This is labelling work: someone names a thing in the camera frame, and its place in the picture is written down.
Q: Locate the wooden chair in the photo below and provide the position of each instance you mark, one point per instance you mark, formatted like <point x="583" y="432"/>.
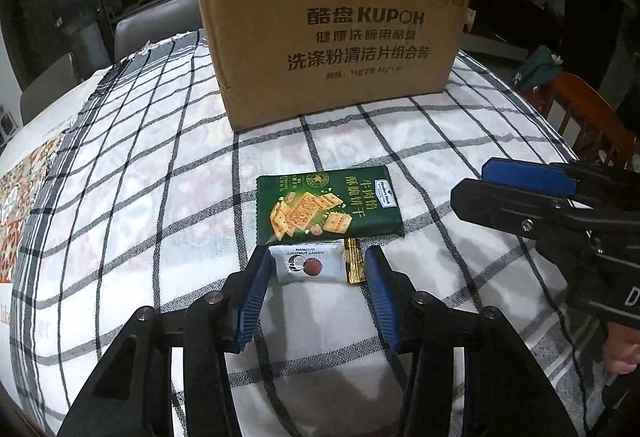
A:
<point x="585" y="117"/>

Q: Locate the person's right hand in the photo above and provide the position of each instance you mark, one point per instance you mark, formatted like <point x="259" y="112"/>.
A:
<point x="622" y="352"/>

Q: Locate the white candy packet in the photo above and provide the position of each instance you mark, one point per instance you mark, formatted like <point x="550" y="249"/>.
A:
<point x="310" y="264"/>

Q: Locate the checked tablecloth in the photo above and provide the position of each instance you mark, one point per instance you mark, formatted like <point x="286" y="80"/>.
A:
<point x="150" y="167"/>

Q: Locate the brown cardboard box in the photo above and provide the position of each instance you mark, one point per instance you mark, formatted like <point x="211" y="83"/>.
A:
<point x="330" y="32"/>

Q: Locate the green cloth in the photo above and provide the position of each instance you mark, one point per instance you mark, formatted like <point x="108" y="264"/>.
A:
<point x="537" y="67"/>

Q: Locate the green cracker packet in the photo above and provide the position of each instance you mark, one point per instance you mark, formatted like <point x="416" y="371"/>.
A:
<point x="325" y="207"/>

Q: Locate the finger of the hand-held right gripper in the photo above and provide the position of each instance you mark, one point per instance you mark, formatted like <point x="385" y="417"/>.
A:
<point x="500" y="204"/>
<point x="530" y="177"/>

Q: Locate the dark sideboard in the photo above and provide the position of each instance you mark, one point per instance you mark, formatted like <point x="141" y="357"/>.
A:
<point x="500" y="32"/>

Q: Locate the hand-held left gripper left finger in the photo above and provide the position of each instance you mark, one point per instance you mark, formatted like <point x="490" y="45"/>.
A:
<point x="252" y="297"/>

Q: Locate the floral printed table cover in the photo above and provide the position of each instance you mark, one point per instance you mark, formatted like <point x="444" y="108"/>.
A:
<point x="25" y="197"/>

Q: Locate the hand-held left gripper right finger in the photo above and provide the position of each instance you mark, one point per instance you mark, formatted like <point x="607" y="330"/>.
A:
<point x="382" y="302"/>

